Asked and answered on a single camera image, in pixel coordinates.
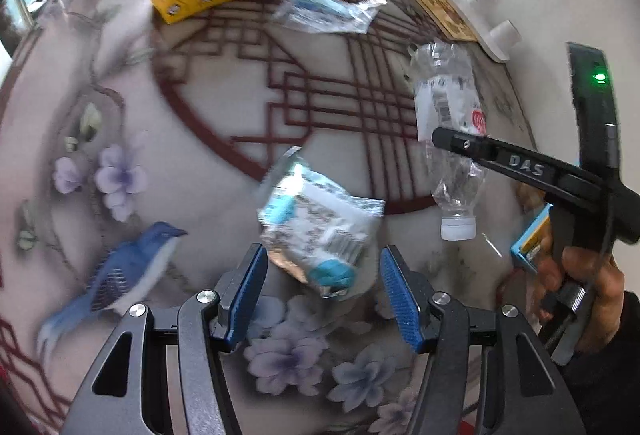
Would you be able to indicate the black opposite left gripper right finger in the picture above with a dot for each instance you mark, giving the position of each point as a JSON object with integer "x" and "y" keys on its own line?
{"x": 563, "y": 184}

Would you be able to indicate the clear plastic wrapper blue print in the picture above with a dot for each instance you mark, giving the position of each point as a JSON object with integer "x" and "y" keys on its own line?
{"x": 327, "y": 16}

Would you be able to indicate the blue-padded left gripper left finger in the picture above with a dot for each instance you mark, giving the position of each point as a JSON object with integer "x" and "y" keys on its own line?
{"x": 126, "y": 389}

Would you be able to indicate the white plastic holder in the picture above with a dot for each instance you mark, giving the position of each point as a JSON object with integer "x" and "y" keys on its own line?
{"x": 497, "y": 38}

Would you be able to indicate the crumpled blue white snack wrapper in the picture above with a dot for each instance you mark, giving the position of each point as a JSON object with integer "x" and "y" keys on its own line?
{"x": 317, "y": 231}

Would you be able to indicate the blue yellow box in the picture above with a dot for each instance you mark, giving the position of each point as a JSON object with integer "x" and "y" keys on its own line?
{"x": 526, "y": 248}

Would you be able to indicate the crushed clear plastic bottle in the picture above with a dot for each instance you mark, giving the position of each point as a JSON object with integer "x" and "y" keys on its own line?
{"x": 442, "y": 80}

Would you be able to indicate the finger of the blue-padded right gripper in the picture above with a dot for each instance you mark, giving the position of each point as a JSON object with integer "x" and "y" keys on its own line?
{"x": 521, "y": 390}

